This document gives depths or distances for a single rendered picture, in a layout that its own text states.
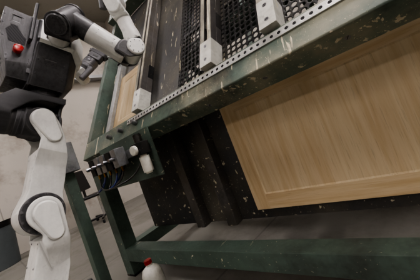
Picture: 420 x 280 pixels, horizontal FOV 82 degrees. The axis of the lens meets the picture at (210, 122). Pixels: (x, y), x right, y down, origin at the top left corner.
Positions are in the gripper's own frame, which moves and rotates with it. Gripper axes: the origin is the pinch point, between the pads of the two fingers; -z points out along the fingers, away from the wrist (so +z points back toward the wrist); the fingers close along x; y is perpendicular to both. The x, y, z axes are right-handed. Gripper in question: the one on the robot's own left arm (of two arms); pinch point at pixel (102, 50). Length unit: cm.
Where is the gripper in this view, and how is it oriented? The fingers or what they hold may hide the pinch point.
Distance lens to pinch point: 179.9
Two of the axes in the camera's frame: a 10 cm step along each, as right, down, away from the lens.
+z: -4.0, 7.7, -4.9
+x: 8.9, 4.6, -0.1
